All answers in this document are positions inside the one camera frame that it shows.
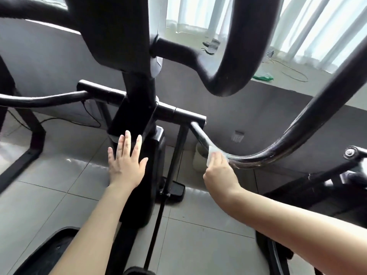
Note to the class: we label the person's right hand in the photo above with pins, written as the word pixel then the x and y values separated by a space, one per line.
pixel 221 183

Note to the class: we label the person's left hand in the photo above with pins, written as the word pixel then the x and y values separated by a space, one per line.
pixel 126 166

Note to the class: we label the white wet wipe sheet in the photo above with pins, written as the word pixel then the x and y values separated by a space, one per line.
pixel 212 149

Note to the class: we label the white green wet wipes pack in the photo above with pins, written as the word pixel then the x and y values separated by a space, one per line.
pixel 264 78

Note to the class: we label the black elliptical machine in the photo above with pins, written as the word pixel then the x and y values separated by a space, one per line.
pixel 120 43
pixel 344 186

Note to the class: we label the person's left forearm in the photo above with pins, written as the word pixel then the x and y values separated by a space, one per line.
pixel 92 237

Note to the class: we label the white trash bin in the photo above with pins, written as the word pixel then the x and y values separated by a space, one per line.
pixel 199 158

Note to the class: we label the glossy black treadmill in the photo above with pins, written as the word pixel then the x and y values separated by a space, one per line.
pixel 28 146

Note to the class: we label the white curtain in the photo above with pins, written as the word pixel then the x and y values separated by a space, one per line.
pixel 309 25

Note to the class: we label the white wall socket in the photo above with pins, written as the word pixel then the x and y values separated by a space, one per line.
pixel 238 136

